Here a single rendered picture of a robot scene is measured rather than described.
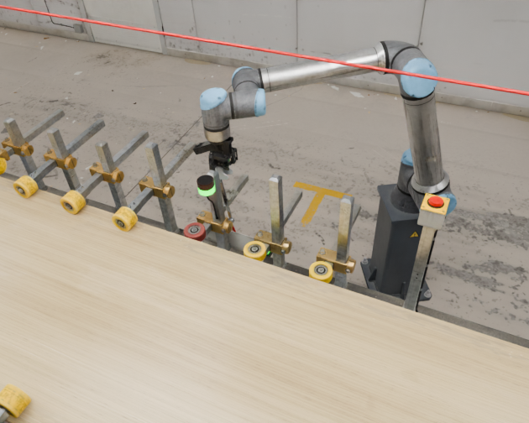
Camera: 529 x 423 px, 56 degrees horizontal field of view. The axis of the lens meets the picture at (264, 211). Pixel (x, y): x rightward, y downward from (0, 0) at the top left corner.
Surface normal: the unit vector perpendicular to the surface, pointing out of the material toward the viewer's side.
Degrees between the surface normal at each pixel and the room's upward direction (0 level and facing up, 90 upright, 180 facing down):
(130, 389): 0
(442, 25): 90
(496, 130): 0
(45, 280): 0
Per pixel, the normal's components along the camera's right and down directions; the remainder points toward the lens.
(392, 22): -0.41, 0.64
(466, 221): -0.05, -0.73
